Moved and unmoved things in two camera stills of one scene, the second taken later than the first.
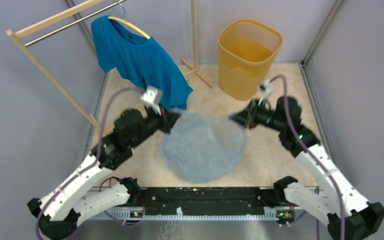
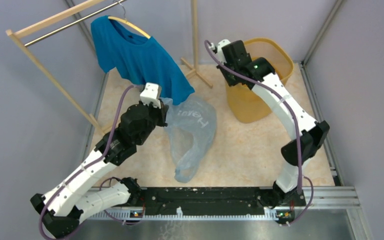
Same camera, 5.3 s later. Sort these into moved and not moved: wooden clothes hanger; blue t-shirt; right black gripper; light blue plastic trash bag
Moved: right black gripper; light blue plastic trash bag
Not moved: blue t-shirt; wooden clothes hanger
